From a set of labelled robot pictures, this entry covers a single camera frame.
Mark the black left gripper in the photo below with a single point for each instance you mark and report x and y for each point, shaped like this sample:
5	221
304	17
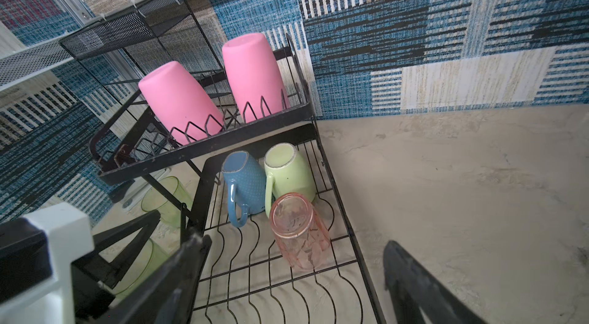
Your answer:
92	278

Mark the light green ceramic mug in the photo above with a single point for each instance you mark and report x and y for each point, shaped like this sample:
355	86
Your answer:
287	171

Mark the black two-tier dish rack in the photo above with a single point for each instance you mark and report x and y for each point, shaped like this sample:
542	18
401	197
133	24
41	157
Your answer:
246	279

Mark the pink plastic cup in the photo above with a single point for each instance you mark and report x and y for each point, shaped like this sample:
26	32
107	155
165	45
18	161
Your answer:
181	104
254	77

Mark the pink translucent glass cup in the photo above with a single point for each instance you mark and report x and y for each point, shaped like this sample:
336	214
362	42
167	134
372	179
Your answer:
300	232

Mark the white blue-handled mug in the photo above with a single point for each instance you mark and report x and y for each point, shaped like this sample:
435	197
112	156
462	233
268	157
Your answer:
246	181

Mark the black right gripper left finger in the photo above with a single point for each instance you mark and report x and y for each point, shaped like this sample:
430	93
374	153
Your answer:
168	295

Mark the green glass cup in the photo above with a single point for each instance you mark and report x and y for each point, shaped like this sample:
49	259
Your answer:
150	258
169	214

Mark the black mesh shelf unit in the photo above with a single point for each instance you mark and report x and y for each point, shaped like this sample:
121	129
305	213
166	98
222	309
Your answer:
152	33

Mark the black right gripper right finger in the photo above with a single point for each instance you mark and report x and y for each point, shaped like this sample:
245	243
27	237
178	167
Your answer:
416	295

